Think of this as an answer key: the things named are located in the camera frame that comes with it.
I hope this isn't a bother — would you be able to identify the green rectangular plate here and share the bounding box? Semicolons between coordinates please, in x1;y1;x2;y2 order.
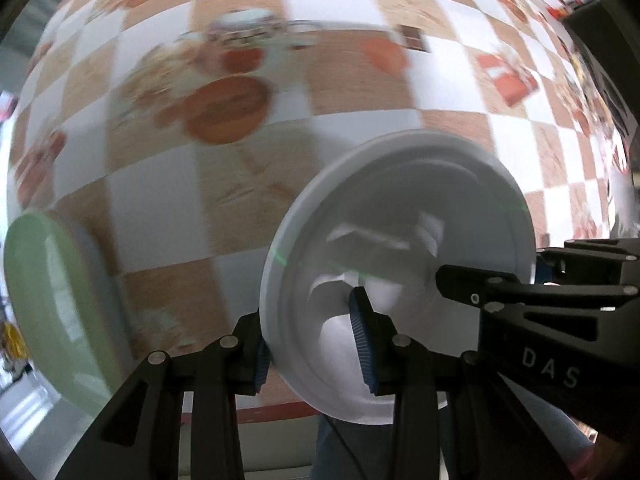
3;211;134;417

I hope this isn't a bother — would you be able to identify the checkered patterned tablecloth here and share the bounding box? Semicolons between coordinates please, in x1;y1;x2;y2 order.
2;0;639;369

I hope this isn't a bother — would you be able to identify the white round plate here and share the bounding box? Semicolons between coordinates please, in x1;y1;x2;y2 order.
259;130;536;425

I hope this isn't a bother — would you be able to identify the black cable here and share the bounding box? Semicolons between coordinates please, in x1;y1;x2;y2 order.
324;418;371;480

